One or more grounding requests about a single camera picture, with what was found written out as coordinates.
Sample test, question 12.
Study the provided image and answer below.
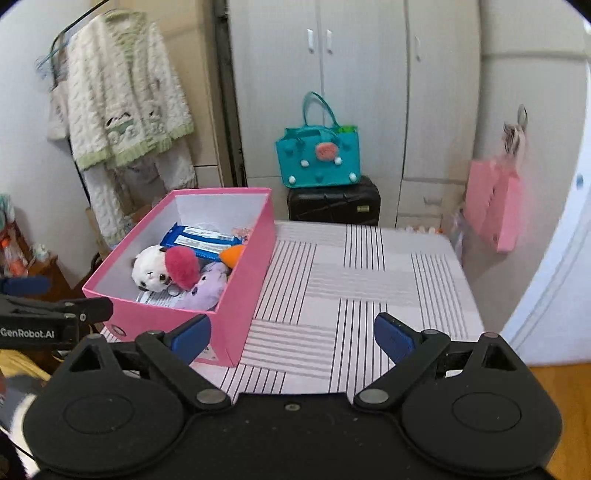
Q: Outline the black suitcase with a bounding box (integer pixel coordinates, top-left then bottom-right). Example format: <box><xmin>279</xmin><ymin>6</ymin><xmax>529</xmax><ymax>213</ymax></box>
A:
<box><xmin>287</xmin><ymin>176</ymin><xmax>381</xmax><ymax>226</ymax></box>

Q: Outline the orange soft ball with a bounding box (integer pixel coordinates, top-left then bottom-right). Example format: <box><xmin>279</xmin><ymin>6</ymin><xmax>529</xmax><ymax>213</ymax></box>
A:
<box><xmin>218</xmin><ymin>244</ymin><xmax>245</xmax><ymax>270</ymax></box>

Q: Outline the striped table cloth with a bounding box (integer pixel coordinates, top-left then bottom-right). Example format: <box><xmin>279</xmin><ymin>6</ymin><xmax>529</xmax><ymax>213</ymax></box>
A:
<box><xmin>98</xmin><ymin>220</ymin><xmax>486</xmax><ymax>405</ymax></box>

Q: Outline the white wardrobe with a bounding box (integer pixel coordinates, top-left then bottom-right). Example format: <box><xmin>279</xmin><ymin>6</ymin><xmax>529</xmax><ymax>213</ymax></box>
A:
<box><xmin>228</xmin><ymin>1</ymin><xmax>481</xmax><ymax>228</ymax></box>

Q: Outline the printed paper sheet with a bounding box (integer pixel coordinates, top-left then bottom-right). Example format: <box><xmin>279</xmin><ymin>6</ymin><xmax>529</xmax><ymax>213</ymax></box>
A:
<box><xmin>136</xmin><ymin>291</ymin><xmax>184</xmax><ymax>308</ymax></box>

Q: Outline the teal felt handbag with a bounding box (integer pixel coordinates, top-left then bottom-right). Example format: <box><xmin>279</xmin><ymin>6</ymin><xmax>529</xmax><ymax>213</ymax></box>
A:
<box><xmin>276</xmin><ymin>91</ymin><xmax>362</xmax><ymax>189</ymax></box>

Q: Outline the white cat plush toy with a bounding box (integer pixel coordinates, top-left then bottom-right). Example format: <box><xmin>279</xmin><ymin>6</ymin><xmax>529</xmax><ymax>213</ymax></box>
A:
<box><xmin>131</xmin><ymin>245</ymin><xmax>171</xmax><ymax>293</ymax></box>

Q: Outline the blue white wipes pack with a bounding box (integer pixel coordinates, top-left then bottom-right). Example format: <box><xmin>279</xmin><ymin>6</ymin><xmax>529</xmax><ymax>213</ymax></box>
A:
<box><xmin>159</xmin><ymin>223</ymin><xmax>242</xmax><ymax>262</ymax></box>

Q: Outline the red fluffy pompom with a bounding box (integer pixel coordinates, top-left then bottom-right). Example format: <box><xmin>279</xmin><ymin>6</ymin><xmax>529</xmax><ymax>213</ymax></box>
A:
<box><xmin>164</xmin><ymin>246</ymin><xmax>200</xmax><ymax>291</ymax></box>

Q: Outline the purple plush toy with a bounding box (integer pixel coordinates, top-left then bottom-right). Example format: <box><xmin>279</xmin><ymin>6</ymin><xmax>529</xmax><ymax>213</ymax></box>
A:
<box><xmin>174</xmin><ymin>262</ymin><xmax>230</xmax><ymax>311</ymax></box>

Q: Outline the cream green knit cardigan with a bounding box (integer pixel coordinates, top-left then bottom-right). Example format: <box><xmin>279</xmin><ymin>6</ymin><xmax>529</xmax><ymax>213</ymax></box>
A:
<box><xmin>47</xmin><ymin>9</ymin><xmax>197</xmax><ymax>247</ymax></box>

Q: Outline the pink paper bag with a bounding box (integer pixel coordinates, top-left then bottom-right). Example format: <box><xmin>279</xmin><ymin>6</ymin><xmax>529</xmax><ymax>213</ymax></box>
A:
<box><xmin>464</xmin><ymin>124</ymin><xmax>526</xmax><ymax>254</ymax></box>

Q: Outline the pink storage box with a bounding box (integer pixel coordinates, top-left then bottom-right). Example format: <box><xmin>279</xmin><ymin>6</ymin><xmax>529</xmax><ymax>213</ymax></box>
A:
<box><xmin>83</xmin><ymin>188</ymin><xmax>276</xmax><ymax>367</ymax></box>

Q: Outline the white door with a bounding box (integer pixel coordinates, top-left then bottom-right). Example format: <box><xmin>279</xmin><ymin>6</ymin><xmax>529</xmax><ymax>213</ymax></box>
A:
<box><xmin>500</xmin><ymin>59</ymin><xmax>591</xmax><ymax>368</ymax></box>

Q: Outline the pink floral scrunchie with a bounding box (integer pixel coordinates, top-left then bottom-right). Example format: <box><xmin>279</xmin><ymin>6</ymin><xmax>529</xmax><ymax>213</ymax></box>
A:
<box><xmin>231</xmin><ymin>227</ymin><xmax>253</xmax><ymax>244</ymax></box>

